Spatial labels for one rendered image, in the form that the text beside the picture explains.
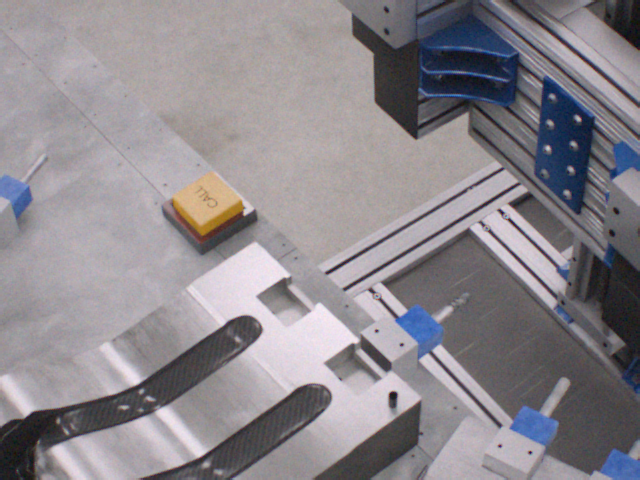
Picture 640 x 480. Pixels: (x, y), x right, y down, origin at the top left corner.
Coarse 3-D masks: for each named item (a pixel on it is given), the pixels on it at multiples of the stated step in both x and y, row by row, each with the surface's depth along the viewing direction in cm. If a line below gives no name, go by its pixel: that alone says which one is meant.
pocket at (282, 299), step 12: (288, 276) 137; (276, 288) 137; (288, 288) 138; (264, 300) 137; (276, 300) 138; (288, 300) 138; (300, 300) 137; (276, 312) 137; (288, 312) 137; (300, 312) 137; (288, 324) 136
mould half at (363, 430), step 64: (256, 256) 139; (192, 320) 134; (320, 320) 133; (0, 384) 124; (64, 384) 126; (128, 384) 129; (256, 384) 129; (384, 384) 128; (64, 448) 119; (128, 448) 122; (192, 448) 124; (320, 448) 124; (384, 448) 128
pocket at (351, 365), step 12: (348, 348) 132; (336, 360) 131; (348, 360) 133; (360, 360) 132; (372, 360) 132; (336, 372) 132; (348, 372) 132; (360, 372) 132; (372, 372) 131; (384, 372) 131; (348, 384) 131; (360, 384) 131; (372, 384) 131
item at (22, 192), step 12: (36, 168) 156; (0, 180) 154; (12, 180) 154; (24, 180) 155; (0, 192) 153; (12, 192) 153; (24, 192) 153; (0, 204) 150; (12, 204) 151; (24, 204) 154; (0, 216) 149; (12, 216) 152; (0, 228) 150; (12, 228) 152; (0, 240) 151
